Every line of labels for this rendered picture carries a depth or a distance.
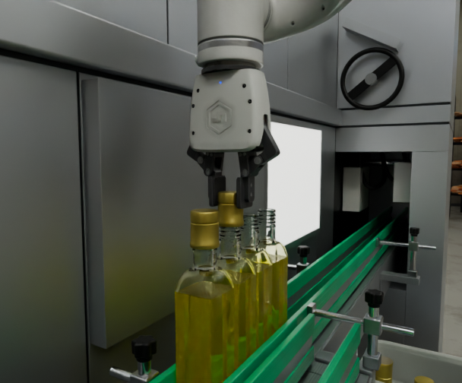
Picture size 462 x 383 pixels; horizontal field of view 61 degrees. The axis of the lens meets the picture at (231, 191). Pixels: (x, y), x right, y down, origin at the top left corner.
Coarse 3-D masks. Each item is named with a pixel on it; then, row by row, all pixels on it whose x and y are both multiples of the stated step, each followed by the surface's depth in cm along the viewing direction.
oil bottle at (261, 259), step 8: (256, 248) 56; (248, 256) 55; (256, 256) 55; (264, 256) 56; (256, 264) 54; (264, 264) 56; (272, 264) 58; (256, 272) 54; (264, 272) 56; (272, 272) 58; (264, 280) 56; (272, 280) 59; (256, 288) 54; (264, 288) 56; (256, 296) 54; (264, 296) 56; (256, 304) 55; (264, 304) 56; (256, 312) 55; (264, 312) 56; (256, 320) 55; (264, 320) 57; (256, 328) 55; (264, 328) 57; (256, 336) 55; (264, 336) 57; (256, 344) 55
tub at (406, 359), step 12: (384, 348) 81; (396, 348) 80; (408, 348) 79; (420, 348) 79; (396, 360) 80; (408, 360) 79; (420, 360) 78; (432, 360) 77; (444, 360) 76; (456, 360) 75; (396, 372) 80; (408, 372) 79; (420, 372) 78; (432, 372) 77; (444, 372) 76; (456, 372) 75
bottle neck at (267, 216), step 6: (258, 210) 61; (264, 210) 61; (270, 210) 61; (264, 216) 61; (270, 216) 61; (264, 222) 61; (270, 222) 61; (264, 228) 61; (270, 228) 61; (264, 234) 61; (270, 234) 61; (264, 240) 61; (270, 240) 61
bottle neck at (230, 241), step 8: (224, 232) 51; (232, 232) 51; (240, 232) 51; (224, 240) 51; (232, 240) 51; (240, 240) 52; (224, 248) 51; (232, 248) 51; (240, 248) 52; (224, 256) 51; (232, 256) 51; (240, 256) 52
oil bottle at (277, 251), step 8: (264, 248) 60; (272, 248) 60; (280, 248) 61; (272, 256) 59; (280, 256) 61; (280, 264) 61; (280, 272) 61; (280, 280) 61; (272, 288) 59; (280, 288) 61; (272, 296) 60; (280, 296) 61; (272, 304) 60; (280, 304) 62; (272, 312) 60; (280, 312) 62; (272, 320) 60; (280, 320) 62; (272, 328) 60
